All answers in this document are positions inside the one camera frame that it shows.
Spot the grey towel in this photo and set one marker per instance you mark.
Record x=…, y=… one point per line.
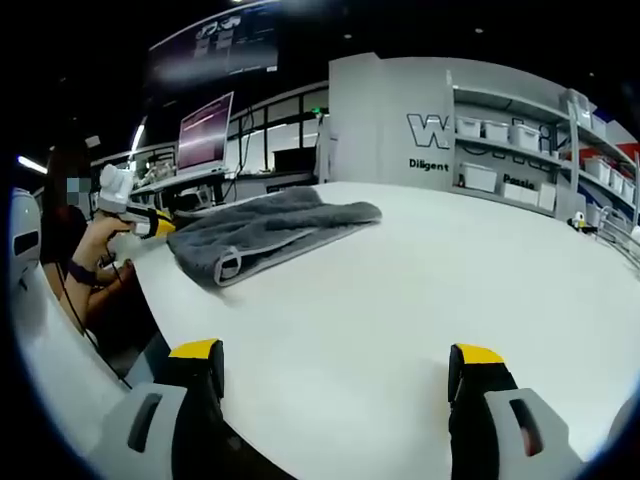
x=280, y=225

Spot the person's left hand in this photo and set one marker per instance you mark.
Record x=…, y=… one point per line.
x=102, y=235

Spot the grey monitor desk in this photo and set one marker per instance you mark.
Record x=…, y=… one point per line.
x=185, y=181

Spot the purple wristband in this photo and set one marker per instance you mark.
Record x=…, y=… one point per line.
x=82, y=272

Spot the desk computer monitor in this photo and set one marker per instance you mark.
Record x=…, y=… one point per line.
x=202, y=132

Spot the large ceiling-hung screen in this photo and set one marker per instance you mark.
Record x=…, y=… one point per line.
x=215, y=42

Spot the metal dish rack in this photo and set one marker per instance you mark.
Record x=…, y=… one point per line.
x=620, y=235

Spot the shelf with white bins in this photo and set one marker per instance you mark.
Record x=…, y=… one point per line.
x=522, y=136

